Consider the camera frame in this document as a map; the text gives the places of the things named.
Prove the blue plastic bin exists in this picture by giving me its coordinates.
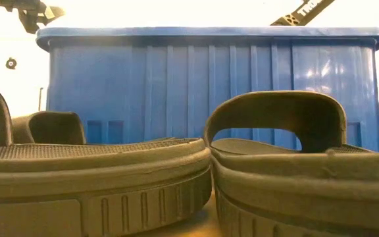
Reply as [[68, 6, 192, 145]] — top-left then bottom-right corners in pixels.
[[36, 26, 379, 153]]

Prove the black slide sandal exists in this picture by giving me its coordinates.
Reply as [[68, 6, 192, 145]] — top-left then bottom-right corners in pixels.
[[203, 90, 379, 237], [0, 78, 213, 237]]

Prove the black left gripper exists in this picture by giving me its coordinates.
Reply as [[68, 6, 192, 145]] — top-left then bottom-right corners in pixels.
[[17, 1, 66, 35]]

